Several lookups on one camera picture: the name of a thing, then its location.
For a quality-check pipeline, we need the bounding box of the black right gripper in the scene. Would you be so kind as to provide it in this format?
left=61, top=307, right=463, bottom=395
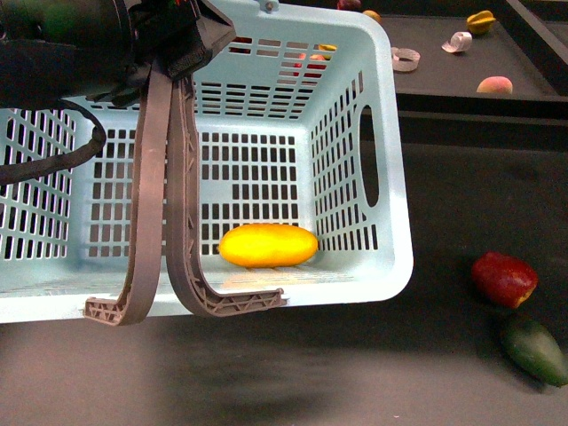
left=1, top=0, right=236, bottom=109

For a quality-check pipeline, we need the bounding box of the light blue plastic basket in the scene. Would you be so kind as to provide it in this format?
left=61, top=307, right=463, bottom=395
left=1, top=1, right=413, bottom=323

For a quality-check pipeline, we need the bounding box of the yellow red mango small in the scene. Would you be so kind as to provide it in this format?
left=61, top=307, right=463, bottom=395
left=362, top=10, right=383, bottom=24

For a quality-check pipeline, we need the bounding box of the red apple on tray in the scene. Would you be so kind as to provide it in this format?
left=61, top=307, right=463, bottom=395
left=292, top=53, right=327, bottom=80

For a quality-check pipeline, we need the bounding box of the yellow star fruit front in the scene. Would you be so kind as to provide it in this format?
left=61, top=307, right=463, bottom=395
left=318, top=43, right=337, bottom=60

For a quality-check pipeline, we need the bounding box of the yellow star fruit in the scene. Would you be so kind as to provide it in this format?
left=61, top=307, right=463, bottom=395
left=466, top=10, right=496, bottom=36
left=318, top=43, right=337, bottom=60

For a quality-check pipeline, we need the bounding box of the dark purple fruit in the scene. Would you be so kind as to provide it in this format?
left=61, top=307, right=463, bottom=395
left=336, top=0, right=361, bottom=12

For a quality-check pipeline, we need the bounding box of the small white tape roll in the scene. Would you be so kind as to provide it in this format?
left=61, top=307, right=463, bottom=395
left=441, top=32, right=473, bottom=54

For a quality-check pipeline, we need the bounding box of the yellow star fruit far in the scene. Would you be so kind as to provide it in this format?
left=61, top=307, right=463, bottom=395
left=466, top=10, right=496, bottom=36

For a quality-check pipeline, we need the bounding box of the peach at tray edge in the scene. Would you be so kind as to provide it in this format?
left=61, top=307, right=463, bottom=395
left=476, top=75, right=513, bottom=95

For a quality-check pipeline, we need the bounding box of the black fruit display tray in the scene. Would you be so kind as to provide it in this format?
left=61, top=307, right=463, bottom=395
left=274, top=0, right=568, bottom=120

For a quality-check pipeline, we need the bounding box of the red apple near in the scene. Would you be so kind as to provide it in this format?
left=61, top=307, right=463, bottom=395
left=471, top=251, right=539, bottom=309

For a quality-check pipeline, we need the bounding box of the green avocado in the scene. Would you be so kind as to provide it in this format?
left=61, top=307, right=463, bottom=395
left=500, top=314, right=567, bottom=388

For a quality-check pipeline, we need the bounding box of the black cable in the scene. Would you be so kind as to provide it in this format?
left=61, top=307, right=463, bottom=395
left=0, top=98, right=107, bottom=185

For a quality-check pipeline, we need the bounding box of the white tape ring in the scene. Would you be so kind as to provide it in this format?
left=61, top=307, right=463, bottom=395
left=390, top=46, right=421, bottom=74

